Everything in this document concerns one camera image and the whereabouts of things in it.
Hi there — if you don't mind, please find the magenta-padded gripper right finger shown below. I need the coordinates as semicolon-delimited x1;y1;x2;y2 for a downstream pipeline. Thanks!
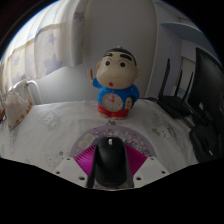
123;143;171;190

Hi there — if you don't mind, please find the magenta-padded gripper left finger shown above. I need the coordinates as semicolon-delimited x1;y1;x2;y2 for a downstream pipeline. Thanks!
52;143;98;190

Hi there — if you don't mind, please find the black computer mouse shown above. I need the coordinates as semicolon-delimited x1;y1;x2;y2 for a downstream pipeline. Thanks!
91;136;130;188

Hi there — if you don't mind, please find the round purple printed mouse pad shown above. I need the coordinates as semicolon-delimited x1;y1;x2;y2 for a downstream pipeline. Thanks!
68;124;157;162

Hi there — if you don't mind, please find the white printed tablecloth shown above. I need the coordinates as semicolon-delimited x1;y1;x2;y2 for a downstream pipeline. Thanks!
0;98;202;190

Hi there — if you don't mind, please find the black router with antennas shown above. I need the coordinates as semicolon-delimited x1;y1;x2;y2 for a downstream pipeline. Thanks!
155;57;195;120

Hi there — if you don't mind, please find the cartoon boy figure clock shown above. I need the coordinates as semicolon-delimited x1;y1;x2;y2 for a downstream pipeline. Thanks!
86;45;143;121

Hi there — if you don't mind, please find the sheer star-print curtain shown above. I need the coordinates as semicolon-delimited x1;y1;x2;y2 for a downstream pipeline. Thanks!
0;0;92;98

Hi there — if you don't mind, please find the white wall shelf unit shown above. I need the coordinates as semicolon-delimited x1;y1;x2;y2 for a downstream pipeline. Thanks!
159;12;215;52

